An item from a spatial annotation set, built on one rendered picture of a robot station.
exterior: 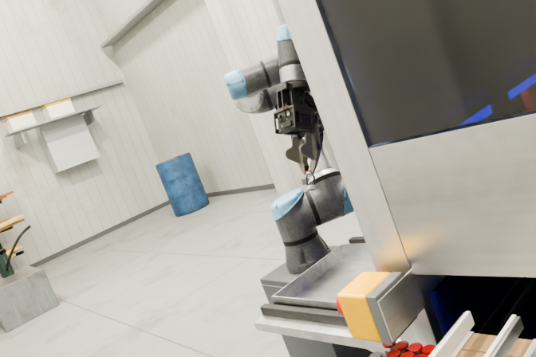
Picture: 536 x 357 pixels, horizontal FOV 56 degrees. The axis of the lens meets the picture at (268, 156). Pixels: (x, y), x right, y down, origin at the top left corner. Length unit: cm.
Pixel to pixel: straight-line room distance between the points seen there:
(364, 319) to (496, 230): 21
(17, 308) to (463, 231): 574
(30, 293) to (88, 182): 429
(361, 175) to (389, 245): 11
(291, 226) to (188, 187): 692
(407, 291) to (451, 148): 22
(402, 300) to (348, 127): 25
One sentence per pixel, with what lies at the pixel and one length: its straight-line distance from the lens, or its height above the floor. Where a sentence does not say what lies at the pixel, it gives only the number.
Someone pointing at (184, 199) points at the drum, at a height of 25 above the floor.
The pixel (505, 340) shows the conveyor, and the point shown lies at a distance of 68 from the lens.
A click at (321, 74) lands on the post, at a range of 73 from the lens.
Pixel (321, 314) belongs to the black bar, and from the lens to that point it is 102.
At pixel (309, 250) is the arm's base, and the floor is 85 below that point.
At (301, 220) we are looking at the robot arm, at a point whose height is 94.
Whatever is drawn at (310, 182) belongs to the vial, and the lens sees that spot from 117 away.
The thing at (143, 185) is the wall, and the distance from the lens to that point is 1050.
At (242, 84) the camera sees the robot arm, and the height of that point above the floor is 138.
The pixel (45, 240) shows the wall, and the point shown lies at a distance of 991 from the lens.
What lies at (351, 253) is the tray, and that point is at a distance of 129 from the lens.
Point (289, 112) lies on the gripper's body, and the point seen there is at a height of 128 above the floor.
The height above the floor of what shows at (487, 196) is 112.
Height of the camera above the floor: 132
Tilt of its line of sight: 6 degrees down
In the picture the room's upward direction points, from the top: 21 degrees counter-clockwise
